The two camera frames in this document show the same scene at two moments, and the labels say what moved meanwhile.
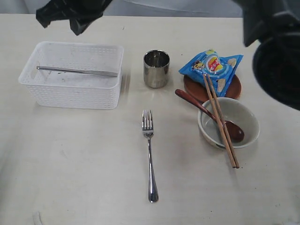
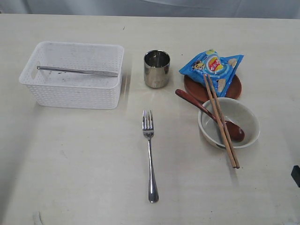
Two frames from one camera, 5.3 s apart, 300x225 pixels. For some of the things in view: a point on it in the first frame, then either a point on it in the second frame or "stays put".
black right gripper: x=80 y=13 → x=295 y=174
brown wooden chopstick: x=222 y=124 stays put
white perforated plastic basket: x=64 y=89 stays put
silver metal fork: x=148 y=131 stays put
